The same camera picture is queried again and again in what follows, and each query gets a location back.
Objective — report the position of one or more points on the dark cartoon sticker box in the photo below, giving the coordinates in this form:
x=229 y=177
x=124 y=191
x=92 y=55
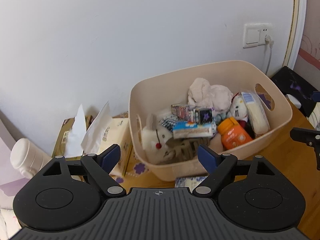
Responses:
x=189 y=113

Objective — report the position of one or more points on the white fluffy rabbit plush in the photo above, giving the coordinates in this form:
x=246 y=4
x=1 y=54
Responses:
x=154 y=138

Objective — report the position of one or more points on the blue checkered floral cloth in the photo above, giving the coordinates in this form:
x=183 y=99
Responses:
x=168 y=121

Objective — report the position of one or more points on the beige plastic storage basket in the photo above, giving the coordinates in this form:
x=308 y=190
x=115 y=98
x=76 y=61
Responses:
x=158 y=93

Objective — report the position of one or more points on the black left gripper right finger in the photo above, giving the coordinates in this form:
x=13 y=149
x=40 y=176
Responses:
x=220 y=168

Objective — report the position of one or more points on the orange medicine bottle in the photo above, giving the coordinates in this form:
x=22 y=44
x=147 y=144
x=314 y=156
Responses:
x=232 y=134

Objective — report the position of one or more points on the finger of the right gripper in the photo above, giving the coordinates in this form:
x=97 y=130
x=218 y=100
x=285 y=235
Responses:
x=309 y=137

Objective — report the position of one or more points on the black mouse pad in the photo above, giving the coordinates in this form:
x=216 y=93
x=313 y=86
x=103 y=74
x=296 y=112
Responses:
x=290 y=83

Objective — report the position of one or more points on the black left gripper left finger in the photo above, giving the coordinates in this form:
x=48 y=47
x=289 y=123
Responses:
x=98 y=168

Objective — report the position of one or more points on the pale pink plush towel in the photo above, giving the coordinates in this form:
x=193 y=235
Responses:
x=202 y=94

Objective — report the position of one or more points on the white wall socket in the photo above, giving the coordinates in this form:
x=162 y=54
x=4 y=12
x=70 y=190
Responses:
x=255 y=33

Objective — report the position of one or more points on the olive tissue box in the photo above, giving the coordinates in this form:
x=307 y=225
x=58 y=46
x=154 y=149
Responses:
x=72 y=132

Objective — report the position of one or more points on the white cat plush red dress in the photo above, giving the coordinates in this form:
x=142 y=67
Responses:
x=238 y=110

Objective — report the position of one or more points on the white thermos bottle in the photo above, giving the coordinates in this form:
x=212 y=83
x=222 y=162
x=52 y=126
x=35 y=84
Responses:
x=27 y=158

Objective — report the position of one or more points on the white yellow tissue box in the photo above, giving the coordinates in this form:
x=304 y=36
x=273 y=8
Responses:
x=105 y=131

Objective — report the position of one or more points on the brown hair claw clip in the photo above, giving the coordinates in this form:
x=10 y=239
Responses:
x=183 y=149

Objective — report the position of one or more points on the blue white patterned carton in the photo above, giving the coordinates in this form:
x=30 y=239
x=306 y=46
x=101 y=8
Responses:
x=190 y=182

